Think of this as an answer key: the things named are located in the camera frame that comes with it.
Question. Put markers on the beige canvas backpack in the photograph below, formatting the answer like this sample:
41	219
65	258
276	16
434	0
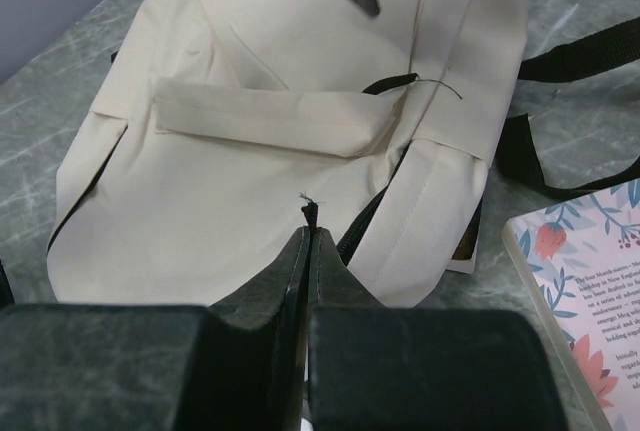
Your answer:
218	117

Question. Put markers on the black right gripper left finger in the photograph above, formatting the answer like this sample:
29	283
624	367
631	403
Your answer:
235	365

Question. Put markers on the coffee cover book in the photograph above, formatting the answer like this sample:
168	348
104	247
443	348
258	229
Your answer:
464	258

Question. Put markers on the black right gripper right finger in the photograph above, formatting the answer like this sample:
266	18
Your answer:
377	368

